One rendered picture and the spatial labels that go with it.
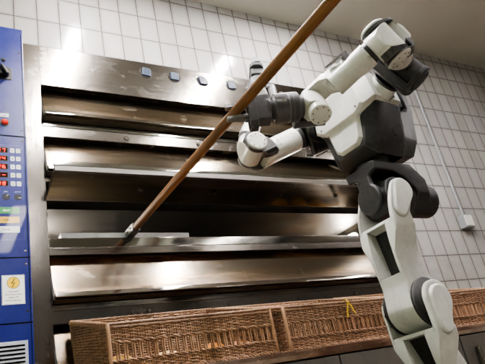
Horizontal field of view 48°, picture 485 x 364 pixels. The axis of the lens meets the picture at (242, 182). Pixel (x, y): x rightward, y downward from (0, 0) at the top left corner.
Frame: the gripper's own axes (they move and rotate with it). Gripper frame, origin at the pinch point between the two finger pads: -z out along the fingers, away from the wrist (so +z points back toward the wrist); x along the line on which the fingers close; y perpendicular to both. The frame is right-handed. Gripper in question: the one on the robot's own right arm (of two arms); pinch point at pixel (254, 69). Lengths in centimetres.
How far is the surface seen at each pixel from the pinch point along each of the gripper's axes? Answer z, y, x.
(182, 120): -17, 31, -38
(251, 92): 76, 11, 39
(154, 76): -37, 44, -25
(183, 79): -43, 30, -30
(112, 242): 50, 60, -48
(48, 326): 85, 80, -51
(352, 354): 107, -24, -45
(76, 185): 35, 73, -30
